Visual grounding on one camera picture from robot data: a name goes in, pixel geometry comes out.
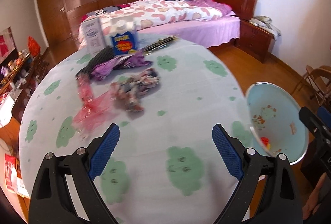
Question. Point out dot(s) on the crumpled clothes on nightstand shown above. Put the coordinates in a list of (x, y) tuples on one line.
[(266, 24)]

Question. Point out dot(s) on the light blue trash bin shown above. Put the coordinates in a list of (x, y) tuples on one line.
[(275, 123)]

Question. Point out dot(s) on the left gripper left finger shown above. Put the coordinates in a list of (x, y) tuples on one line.
[(51, 201)]

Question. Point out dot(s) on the pink cellophane wrapper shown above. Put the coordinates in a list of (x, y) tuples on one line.
[(95, 110)]

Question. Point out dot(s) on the purple blanket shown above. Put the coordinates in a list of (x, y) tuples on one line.
[(224, 8)]

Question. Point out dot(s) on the purple bed sheet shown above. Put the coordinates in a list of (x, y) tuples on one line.
[(204, 33)]

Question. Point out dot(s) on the blue milk carton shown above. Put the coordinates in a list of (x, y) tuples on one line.
[(123, 36)]

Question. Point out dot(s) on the black foam net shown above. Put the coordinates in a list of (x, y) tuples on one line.
[(104, 55)]

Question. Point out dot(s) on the heart pattern quilt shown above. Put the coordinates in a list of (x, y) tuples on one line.
[(151, 13)]

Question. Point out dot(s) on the white paper box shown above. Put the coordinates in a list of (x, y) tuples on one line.
[(93, 34)]

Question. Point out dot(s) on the wicker folding chair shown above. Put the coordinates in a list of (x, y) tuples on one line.
[(318, 79)]

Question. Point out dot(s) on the purple wrapper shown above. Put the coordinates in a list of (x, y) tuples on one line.
[(102, 70)]

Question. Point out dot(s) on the red gift bag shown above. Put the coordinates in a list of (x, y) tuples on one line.
[(33, 47)]

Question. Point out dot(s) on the cloud pattern tablecloth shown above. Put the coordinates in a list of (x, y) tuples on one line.
[(165, 167)]

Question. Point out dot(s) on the person's right hand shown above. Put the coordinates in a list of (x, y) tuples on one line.
[(312, 203)]

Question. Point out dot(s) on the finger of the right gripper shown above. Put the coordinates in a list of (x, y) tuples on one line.
[(310, 117), (324, 115)]

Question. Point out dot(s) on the wooden door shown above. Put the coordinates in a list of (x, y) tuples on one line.
[(54, 21)]

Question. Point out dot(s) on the wooden nightstand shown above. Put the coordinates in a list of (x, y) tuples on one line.
[(255, 41)]

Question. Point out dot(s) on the plaid cloth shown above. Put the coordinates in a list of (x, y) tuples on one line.
[(130, 91)]

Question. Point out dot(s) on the cluttered wooden side shelf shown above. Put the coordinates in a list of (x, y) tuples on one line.
[(20, 75)]

